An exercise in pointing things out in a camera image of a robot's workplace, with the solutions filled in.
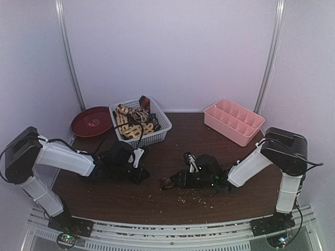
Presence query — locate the pink divided organizer box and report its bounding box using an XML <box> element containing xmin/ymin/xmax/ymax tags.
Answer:
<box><xmin>204</xmin><ymin>99</ymin><xmax>265</xmax><ymax>147</ymax></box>

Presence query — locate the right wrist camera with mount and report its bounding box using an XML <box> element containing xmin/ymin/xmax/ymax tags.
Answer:
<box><xmin>183</xmin><ymin>152</ymin><xmax>199</xmax><ymax>173</ymax></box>

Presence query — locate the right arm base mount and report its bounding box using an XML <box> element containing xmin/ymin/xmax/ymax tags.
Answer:
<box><xmin>250</xmin><ymin>211</ymin><xmax>300</xmax><ymax>248</ymax></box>

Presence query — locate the grey plastic mesh basket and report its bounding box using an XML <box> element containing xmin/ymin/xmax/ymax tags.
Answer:
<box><xmin>109</xmin><ymin>97</ymin><xmax>172</xmax><ymax>148</ymax></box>

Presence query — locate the aluminium frame post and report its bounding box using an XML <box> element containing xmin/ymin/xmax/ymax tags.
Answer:
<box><xmin>54</xmin><ymin>0</ymin><xmax>86</xmax><ymax>110</ymax></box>
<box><xmin>254</xmin><ymin>0</ymin><xmax>286</xmax><ymax>115</ymax></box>

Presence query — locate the dark brown red patterned tie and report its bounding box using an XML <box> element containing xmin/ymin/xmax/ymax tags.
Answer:
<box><xmin>160</xmin><ymin>177</ymin><xmax>175</xmax><ymax>190</ymax></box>

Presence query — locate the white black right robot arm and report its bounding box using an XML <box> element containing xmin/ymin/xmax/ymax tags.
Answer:
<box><xmin>161</xmin><ymin>127</ymin><xmax>308</xmax><ymax>231</ymax></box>

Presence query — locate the yellow insect patterned tie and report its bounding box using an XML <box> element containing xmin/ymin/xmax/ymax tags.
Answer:
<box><xmin>113</xmin><ymin>104</ymin><xmax>154</xmax><ymax>140</ymax></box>

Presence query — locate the red black striped tie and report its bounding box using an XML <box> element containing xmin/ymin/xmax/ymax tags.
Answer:
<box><xmin>139</xmin><ymin>95</ymin><xmax>151</xmax><ymax>113</ymax></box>

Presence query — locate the left aluminium frame post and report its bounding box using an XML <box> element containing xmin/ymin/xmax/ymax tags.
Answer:
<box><xmin>54</xmin><ymin>0</ymin><xmax>86</xmax><ymax>110</ymax></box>

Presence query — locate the dark red round plate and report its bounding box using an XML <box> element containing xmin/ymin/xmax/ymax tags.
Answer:
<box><xmin>71</xmin><ymin>106</ymin><xmax>113</xmax><ymax>138</ymax></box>

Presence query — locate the right aluminium frame post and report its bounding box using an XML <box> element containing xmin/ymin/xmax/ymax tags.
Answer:
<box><xmin>254</xmin><ymin>0</ymin><xmax>286</xmax><ymax>115</ymax></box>

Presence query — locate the brown cream patterned tie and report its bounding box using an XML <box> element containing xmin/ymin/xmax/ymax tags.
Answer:
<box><xmin>128</xmin><ymin>107</ymin><xmax>149</xmax><ymax>123</ymax></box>

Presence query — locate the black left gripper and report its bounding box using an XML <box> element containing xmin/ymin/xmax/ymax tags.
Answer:
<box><xmin>111</xmin><ymin>163</ymin><xmax>151</xmax><ymax>185</ymax></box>

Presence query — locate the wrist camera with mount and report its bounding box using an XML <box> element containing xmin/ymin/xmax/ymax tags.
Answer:
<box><xmin>131</xmin><ymin>147</ymin><xmax>145</xmax><ymax>168</ymax></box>
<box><xmin>183</xmin><ymin>152</ymin><xmax>199</xmax><ymax>173</ymax></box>

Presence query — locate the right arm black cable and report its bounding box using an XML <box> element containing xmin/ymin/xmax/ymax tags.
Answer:
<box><xmin>287</xmin><ymin>154</ymin><xmax>324</xmax><ymax>210</ymax></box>

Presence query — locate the front aluminium rail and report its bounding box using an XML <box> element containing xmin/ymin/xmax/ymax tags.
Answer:
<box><xmin>19</xmin><ymin>207</ymin><xmax>324</xmax><ymax>250</ymax></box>

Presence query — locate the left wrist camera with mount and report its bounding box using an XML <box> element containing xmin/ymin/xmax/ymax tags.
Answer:
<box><xmin>131</xmin><ymin>147</ymin><xmax>145</xmax><ymax>168</ymax></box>

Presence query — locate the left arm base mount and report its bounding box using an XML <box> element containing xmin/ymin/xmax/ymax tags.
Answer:
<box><xmin>44</xmin><ymin>211</ymin><xmax>94</xmax><ymax>250</ymax></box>

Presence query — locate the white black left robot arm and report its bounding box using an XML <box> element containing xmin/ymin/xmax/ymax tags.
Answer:
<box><xmin>1</xmin><ymin>127</ymin><xmax>150</xmax><ymax>232</ymax></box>

